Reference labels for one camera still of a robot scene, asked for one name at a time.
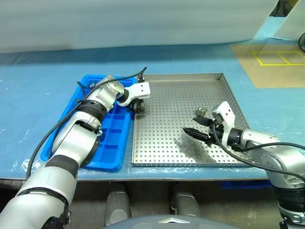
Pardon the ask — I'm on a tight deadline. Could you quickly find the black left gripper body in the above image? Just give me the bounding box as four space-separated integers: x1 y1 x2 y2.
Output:
129 99 147 112

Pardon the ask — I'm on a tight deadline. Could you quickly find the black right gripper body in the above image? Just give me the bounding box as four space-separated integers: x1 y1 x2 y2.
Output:
205 117 226 147

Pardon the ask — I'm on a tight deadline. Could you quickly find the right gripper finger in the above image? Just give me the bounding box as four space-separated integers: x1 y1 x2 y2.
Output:
182 127 212 142
193 116 211 126

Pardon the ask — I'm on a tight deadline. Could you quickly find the blue plastic compartment tray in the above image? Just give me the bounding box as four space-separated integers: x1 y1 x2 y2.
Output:
40 74 135 173

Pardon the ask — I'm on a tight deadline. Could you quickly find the perforated metal tray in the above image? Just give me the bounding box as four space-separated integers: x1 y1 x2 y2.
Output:
130 73 251 167

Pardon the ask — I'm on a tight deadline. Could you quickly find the blue plastic crate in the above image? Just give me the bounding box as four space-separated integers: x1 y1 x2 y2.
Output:
221 180 272 190

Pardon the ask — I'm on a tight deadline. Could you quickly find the grey rounded cylinder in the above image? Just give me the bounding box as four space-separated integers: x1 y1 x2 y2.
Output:
104 183 132 226
170 183 203 218

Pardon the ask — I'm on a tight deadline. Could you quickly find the brown mat with yellow tape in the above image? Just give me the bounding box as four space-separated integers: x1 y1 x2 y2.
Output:
230 42 305 89

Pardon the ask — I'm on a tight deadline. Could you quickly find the white foam backdrop sheet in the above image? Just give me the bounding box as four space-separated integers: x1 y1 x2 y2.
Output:
0 0 280 54

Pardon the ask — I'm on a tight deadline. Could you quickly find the dark grey robot chest cover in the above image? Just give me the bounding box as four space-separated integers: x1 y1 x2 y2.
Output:
102 214 241 229

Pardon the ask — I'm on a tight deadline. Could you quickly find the white upright board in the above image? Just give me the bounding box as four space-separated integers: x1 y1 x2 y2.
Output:
271 0 305 41

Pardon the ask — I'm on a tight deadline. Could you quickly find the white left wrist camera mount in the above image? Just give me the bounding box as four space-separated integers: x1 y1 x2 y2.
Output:
118 82 151 107

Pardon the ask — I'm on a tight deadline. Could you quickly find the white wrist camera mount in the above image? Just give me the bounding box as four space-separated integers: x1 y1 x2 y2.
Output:
211 101 237 134
118 82 151 107

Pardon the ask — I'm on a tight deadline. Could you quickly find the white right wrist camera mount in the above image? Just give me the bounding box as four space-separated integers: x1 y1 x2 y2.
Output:
211 101 237 134

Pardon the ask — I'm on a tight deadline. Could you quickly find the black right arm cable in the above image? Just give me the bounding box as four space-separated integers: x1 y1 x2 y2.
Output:
211 123 305 182

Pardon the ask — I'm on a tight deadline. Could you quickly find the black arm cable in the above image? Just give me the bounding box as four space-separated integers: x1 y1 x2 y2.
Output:
25 66 148 181
211 123 305 182

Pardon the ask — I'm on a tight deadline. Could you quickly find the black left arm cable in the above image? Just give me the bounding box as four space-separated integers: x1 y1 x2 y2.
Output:
25 66 148 181

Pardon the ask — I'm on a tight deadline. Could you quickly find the black hose loop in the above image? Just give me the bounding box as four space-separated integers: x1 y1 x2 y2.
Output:
298 32 305 52

